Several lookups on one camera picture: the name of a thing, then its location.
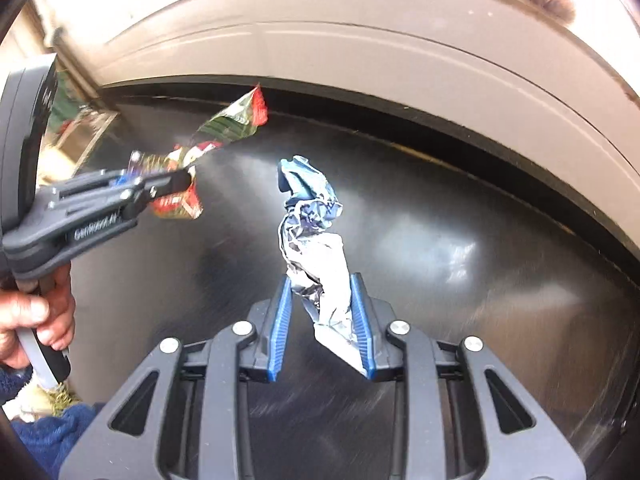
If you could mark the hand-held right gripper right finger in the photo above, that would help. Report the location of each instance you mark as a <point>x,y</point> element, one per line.
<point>361,325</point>

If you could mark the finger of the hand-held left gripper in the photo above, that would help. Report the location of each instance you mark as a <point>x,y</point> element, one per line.
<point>170,185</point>
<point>120,177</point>

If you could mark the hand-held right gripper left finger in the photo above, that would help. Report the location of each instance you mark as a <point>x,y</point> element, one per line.
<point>280,330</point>

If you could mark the silver foil wrapper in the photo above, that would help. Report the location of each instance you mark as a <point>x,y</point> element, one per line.
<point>320,260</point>

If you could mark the colourful snack wrapper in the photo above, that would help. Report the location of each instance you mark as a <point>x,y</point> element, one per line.
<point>225,122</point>

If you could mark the person's left hand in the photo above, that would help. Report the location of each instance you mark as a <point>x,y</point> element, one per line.
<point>25,315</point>

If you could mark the beige sofa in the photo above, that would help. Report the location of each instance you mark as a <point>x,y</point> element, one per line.
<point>350,35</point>

